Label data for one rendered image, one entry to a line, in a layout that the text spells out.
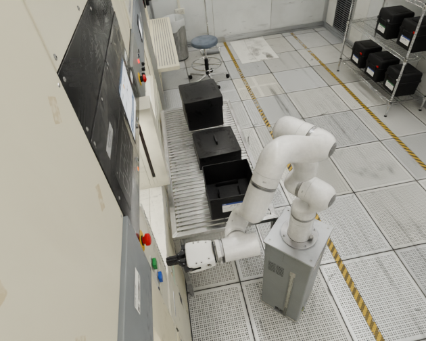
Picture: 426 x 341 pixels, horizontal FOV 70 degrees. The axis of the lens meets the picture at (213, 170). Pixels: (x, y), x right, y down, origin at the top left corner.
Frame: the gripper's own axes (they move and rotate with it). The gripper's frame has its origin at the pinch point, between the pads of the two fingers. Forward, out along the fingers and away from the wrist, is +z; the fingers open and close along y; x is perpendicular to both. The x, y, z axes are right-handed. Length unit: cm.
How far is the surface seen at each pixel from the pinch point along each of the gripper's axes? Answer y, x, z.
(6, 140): -29, 78, 7
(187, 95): 143, -18, -20
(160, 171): 70, -21, 5
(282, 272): 19, -66, -52
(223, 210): 47, -37, -26
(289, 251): 18, -44, -54
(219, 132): 113, -34, -37
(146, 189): 70, -33, 16
